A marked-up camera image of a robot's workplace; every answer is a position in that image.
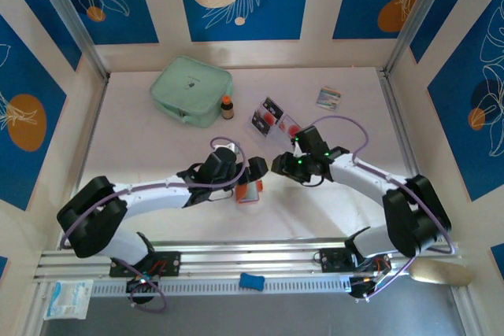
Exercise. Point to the black vip card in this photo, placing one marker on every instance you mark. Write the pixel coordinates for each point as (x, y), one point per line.
(273, 105)
(260, 125)

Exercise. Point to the blue bone-shaped sponge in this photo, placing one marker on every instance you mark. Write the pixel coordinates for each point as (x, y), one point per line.
(251, 281)

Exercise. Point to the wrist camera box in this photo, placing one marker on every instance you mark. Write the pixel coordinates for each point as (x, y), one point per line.
(296, 149)
(228, 149)

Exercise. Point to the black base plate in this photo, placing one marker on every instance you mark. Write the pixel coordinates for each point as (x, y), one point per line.
(332, 259)
(171, 263)

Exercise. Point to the brown bottle orange cap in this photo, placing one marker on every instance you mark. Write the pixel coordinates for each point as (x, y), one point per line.
(227, 109)

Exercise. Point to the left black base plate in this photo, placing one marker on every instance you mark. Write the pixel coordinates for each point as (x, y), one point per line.
(171, 263)

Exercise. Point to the white card red circle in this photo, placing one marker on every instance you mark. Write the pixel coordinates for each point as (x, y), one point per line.
(292, 128)

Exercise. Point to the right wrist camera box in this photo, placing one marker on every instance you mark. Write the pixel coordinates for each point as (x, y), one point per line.
(296, 149)

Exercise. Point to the aluminium frame post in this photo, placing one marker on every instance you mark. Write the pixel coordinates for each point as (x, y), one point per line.
(71, 17)
(418, 17)

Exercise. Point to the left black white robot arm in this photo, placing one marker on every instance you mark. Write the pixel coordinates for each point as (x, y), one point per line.
(153, 196)

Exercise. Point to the orange card holder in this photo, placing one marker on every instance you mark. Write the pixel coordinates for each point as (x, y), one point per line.
(250, 194)

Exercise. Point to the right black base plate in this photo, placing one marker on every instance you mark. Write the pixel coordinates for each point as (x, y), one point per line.
(332, 259)

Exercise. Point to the gold oval pad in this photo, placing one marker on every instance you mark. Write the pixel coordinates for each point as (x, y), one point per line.
(441, 273)

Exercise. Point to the aluminium side rail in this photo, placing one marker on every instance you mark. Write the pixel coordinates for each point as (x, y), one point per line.
(391, 100)
(95, 115)

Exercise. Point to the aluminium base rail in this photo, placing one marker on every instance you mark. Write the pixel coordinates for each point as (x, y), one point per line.
(252, 257)

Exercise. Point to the mint green zip pouch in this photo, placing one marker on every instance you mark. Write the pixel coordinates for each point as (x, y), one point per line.
(189, 84)

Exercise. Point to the black controller board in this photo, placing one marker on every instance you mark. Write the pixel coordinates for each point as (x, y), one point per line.
(141, 285)
(360, 286)

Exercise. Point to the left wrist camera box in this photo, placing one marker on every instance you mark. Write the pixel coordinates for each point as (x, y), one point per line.
(228, 149)

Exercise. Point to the right black controller board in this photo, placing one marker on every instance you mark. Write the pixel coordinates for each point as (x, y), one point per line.
(360, 286)

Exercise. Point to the white blue gauze packet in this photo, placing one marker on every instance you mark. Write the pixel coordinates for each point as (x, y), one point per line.
(67, 298)

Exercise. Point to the small printed paper packet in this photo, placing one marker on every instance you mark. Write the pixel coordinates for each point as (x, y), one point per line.
(328, 98)

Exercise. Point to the left black controller board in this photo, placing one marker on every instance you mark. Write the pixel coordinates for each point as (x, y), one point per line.
(141, 285)

